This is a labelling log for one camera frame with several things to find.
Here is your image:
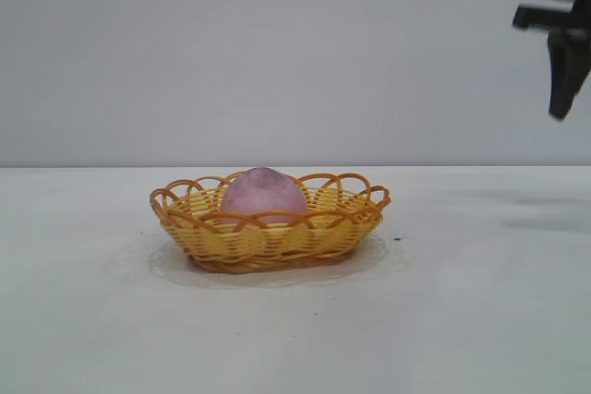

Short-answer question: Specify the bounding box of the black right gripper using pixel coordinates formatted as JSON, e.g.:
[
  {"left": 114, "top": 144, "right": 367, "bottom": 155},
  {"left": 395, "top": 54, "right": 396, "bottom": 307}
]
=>
[{"left": 512, "top": 0, "right": 591, "bottom": 121}]

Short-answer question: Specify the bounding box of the pink peach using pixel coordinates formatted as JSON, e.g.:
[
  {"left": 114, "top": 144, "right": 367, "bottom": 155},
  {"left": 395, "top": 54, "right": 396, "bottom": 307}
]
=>
[{"left": 219, "top": 166, "right": 308, "bottom": 229}]

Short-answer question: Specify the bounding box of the yellow woven wicker basket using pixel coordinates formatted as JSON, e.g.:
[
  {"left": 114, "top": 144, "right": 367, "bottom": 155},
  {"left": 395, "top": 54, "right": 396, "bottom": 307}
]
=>
[{"left": 150, "top": 173, "right": 392, "bottom": 275}]

